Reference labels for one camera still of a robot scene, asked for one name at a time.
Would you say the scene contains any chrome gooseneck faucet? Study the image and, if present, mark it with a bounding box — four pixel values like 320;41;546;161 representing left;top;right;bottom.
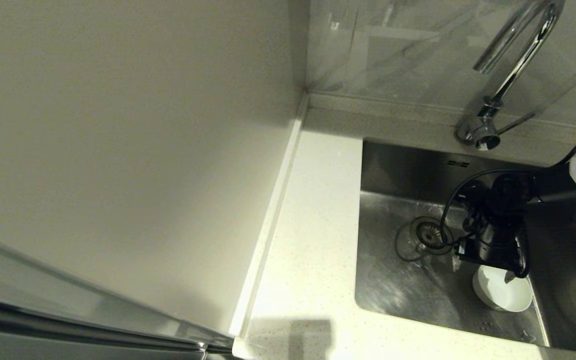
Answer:
455;0;566;151

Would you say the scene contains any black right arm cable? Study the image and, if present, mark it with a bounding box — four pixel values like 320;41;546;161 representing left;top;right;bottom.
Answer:
440;136;576;278

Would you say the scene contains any small white bowl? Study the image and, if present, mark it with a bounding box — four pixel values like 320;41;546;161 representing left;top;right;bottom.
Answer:
472;265;534;312

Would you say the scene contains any stainless steel sink basin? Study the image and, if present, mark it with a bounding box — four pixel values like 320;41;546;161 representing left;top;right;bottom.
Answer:
353;138;576;357

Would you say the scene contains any round metal drain strainer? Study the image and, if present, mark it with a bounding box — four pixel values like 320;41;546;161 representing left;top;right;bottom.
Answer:
410;216;455;255

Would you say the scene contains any chrome faucet lever handle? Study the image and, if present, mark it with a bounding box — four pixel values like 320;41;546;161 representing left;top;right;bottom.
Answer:
497;113;538;137

